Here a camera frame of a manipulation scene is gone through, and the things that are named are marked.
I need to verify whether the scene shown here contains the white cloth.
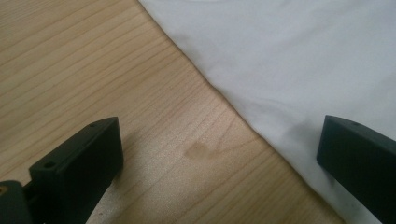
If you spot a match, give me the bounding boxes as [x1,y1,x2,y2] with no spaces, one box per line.
[137,0,396,224]

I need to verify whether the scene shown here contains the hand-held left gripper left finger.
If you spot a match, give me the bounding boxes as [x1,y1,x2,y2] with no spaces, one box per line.
[28,117,124,224]

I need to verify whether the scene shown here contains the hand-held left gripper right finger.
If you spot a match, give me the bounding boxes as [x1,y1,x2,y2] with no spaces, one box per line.
[316,115,396,224]

